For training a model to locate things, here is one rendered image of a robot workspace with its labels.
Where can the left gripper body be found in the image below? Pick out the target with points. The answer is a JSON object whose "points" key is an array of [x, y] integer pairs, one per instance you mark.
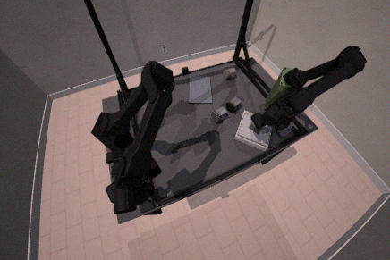
{"points": [[256, 118]]}

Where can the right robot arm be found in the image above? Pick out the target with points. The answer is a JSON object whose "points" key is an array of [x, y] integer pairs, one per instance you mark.
{"points": [[137, 158]]}

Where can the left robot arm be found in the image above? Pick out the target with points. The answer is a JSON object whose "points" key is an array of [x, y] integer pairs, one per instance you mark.
{"points": [[300, 98]]}

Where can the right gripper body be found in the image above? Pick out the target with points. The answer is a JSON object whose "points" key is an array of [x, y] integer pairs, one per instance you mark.
{"points": [[154, 171]]}

